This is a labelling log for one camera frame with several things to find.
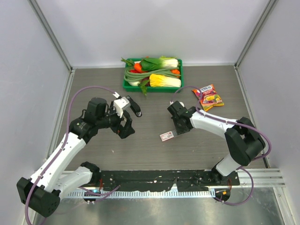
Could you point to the green plastic tray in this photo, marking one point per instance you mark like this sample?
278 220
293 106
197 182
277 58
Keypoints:
143 86

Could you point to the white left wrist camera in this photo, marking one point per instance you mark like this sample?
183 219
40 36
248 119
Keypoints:
120 105

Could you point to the toy yellow napa cabbage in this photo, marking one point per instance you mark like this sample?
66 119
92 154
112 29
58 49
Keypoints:
164 81

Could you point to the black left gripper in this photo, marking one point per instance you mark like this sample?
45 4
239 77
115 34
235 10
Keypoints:
123 131

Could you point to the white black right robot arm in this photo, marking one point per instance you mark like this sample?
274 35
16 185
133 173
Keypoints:
242 138

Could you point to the toy bok choy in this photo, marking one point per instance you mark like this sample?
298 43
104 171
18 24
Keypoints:
149 64

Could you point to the toy green long beans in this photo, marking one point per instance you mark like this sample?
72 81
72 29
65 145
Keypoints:
130 76

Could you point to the aluminium frame rail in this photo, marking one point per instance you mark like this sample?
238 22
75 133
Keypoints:
253 178

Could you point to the toy orange carrot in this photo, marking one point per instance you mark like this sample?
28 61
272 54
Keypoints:
138 67

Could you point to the red white staple box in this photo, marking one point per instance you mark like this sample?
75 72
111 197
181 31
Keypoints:
168 135

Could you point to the Fox's candy bag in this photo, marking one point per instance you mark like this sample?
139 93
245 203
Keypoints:
208 96

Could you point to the black deli stapler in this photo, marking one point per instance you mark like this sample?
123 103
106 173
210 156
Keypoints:
134 107

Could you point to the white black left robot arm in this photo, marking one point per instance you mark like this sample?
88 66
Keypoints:
43 191

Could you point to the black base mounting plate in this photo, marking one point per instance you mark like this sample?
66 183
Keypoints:
163 180

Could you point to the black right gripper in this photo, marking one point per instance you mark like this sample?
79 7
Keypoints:
180 131

